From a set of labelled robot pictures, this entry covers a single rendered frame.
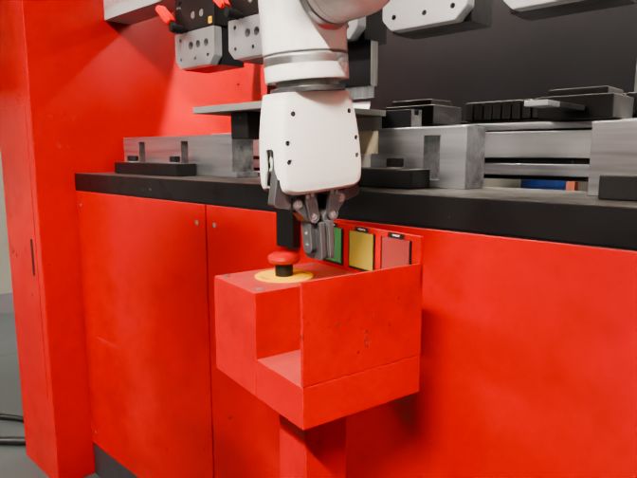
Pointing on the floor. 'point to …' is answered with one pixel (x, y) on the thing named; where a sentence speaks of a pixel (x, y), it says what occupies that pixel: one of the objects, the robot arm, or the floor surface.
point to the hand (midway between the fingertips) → (318, 238)
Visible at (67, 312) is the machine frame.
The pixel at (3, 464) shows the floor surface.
